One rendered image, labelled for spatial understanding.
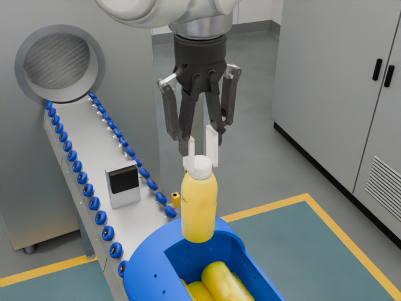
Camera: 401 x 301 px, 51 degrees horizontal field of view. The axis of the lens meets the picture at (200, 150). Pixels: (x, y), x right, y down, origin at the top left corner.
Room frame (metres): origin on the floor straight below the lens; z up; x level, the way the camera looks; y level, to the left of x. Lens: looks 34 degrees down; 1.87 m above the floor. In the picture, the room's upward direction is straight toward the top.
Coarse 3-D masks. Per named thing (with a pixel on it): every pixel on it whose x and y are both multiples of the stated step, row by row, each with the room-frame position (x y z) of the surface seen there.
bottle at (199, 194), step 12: (192, 180) 0.56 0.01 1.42; (204, 180) 0.56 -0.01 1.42; (216, 180) 0.58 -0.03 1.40; (192, 192) 0.55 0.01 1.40; (204, 192) 0.55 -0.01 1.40; (216, 192) 0.57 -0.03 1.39; (192, 204) 0.55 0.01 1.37; (204, 204) 0.55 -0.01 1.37; (216, 204) 0.58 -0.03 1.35; (192, 216) 0.55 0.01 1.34; (204, 216) 0.55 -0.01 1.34; (192, 228) 0.56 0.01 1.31; (204, 228) 0.56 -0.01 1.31; (192, 240) 0.56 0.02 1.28; (204, 240) 0.56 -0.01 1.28
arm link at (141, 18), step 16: (96, 0) 0.36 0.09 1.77; (112, 0) 0.35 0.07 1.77; (128, 0) 0.34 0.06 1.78; (144, 0) 0.34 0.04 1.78; (160, 0) 0.34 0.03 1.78; (176, 0) 0.35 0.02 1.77; (192, 0) 0.37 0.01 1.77; (208, 0) 0.38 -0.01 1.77; (224, 0) 0.38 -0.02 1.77; (240, 0) 0.40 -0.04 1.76; (112, 16) 0.36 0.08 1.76; (128, 16) 0.35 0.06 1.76; (144, 16) 0.35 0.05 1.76; (160, 16) 0.35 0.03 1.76; (176, 16) 0.36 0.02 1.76; (192, 16) 0.38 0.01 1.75; (208, 16) 0.40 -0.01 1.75
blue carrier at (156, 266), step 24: (216, 216) 0.70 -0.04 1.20; (144, 240) 0.62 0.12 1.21; (168, 240) 0.61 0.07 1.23; (216, 240) 0.70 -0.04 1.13; (240, 240) 0.67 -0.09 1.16; (144, 264) 0.57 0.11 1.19; (168, 264) 0.55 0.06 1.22; (192, 264) 0.67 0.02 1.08; (240, 264) 0.68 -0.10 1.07; (144, 288) 0.53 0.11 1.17; (168, 288) 0.50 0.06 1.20; (264, 288) 0.59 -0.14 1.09
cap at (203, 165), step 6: (198, 156) 0.59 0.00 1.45; (204, 156) 0.59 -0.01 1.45; (198, 162) 0.58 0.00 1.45; (204, 162) 0.58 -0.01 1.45; (210, 162) 0.58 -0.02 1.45; (198, 168) 0.56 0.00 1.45; (204, 168) 0.56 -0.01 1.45; (210, 168) 0.57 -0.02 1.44; (198, 174) 0.56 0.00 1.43; (204, 174) 0.56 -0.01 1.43
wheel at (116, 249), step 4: (112, 244) 0.83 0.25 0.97; (116, 244) 0.82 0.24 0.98; (120, 244) 0.82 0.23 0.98; (112, 248) 0.82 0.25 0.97; (116, 248) 0.81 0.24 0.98; (120, 248) 0.81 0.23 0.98; (112, 252) 0.81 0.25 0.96; (116, 252) 0.80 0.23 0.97; (120, 252) 0.80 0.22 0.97; (112, 256) 0.80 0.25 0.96; (116, 256) 0.80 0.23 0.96
